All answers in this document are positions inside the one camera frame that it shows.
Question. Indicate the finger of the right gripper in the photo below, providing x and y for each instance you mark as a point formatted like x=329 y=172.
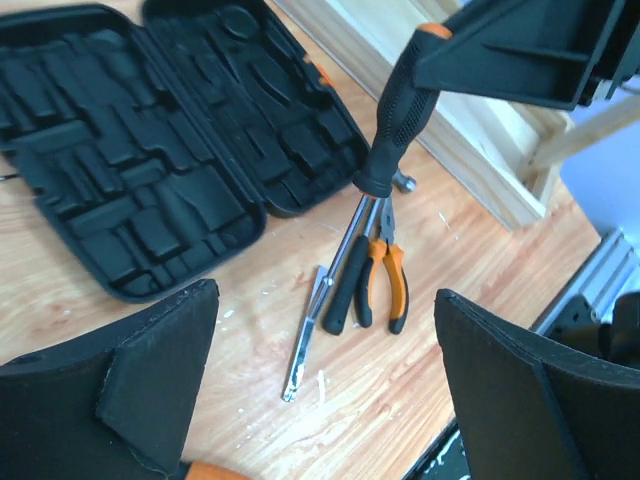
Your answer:
x=542 y=53

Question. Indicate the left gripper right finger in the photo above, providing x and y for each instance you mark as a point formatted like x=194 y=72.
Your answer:
x=533 y=407

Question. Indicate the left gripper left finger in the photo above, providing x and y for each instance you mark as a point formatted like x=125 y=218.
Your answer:
x=115 y=403

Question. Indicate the black-handled screwdriver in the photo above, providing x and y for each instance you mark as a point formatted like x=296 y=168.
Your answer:
x=409 y=97

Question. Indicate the black plastic tool case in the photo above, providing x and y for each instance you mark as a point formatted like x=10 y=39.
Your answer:
x=158 y=151

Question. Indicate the orange-handled screwdriver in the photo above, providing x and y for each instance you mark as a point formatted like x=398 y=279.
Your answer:
x=208 y=471

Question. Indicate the wooden tray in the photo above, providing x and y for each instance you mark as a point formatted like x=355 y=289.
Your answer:
x=484 y=143

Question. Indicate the silver metal file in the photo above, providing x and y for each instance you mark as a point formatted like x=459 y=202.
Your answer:
x=298 y=361

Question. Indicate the wooden rack frame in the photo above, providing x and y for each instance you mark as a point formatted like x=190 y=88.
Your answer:
x=604 y=124

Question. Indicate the claw hammer black handle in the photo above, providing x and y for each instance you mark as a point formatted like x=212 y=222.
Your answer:
x=375 y=246

